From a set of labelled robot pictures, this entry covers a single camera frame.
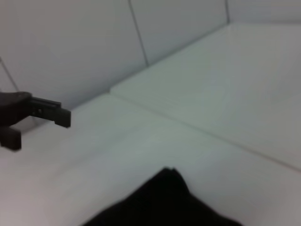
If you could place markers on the black t-shirt with white print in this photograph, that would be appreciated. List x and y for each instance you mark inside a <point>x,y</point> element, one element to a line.
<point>164,202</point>

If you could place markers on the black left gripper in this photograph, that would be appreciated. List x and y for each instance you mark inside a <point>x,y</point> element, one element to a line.
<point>11,108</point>

